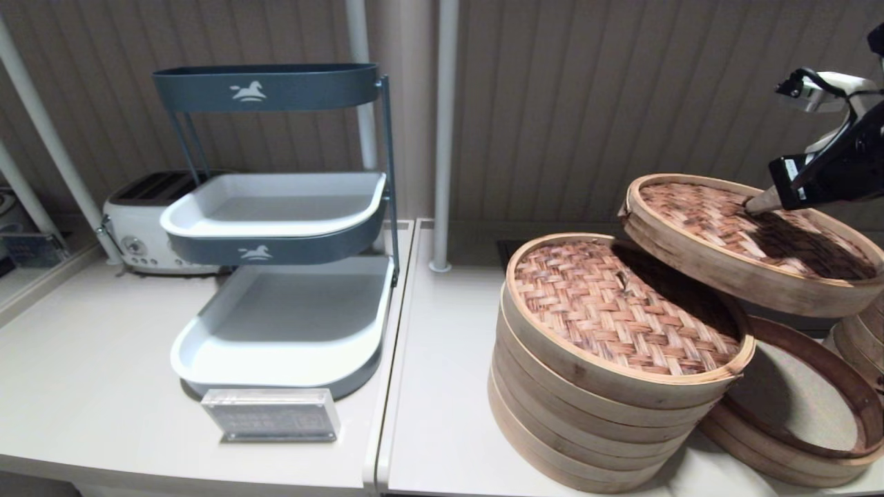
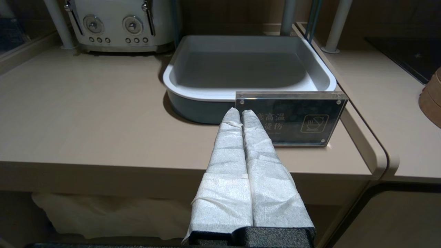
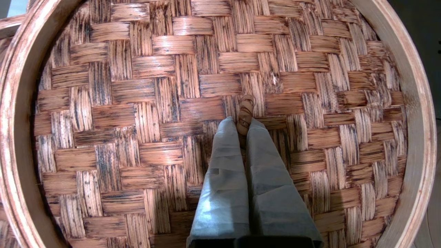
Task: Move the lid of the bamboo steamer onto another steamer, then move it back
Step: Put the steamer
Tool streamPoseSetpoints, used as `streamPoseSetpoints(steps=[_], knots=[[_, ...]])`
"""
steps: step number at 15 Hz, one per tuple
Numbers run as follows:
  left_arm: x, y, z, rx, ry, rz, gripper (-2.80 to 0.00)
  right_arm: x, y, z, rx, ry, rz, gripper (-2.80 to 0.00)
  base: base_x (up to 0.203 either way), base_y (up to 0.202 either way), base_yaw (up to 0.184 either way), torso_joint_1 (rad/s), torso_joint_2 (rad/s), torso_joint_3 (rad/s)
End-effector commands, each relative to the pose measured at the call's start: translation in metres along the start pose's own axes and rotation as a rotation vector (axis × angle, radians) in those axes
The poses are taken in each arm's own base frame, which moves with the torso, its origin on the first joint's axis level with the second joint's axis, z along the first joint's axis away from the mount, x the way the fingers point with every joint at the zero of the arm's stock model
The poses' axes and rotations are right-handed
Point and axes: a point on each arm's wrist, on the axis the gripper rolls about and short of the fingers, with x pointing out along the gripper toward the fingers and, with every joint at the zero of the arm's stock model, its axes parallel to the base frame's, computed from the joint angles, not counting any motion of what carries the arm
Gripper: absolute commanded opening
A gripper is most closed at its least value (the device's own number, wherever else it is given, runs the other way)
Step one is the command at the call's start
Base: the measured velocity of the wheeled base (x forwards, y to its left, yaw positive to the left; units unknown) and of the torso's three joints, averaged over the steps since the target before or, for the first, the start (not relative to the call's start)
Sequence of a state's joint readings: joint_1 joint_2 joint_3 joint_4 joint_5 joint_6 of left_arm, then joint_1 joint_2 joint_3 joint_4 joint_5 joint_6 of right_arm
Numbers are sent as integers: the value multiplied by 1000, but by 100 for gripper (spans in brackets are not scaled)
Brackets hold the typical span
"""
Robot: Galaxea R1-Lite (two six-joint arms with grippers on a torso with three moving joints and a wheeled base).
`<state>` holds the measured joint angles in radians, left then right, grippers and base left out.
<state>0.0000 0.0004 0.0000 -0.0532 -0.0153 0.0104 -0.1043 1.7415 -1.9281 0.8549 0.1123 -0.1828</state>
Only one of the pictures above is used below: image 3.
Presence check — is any right gripper wrapped left finger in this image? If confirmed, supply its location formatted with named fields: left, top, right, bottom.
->
left=187, top=116, right=251, bottom=248

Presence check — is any right gripper wrapped right finger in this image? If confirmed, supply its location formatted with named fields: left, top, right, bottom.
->
left=245, top=118, right=323, bottom=248

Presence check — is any small woven bamboo steamer lid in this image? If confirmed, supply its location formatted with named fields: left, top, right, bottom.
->
left=0, top=0, right=438, bottom=248

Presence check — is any black induction cooktop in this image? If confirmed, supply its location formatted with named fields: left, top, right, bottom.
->
left=386, top=0, right=441, bottom=119

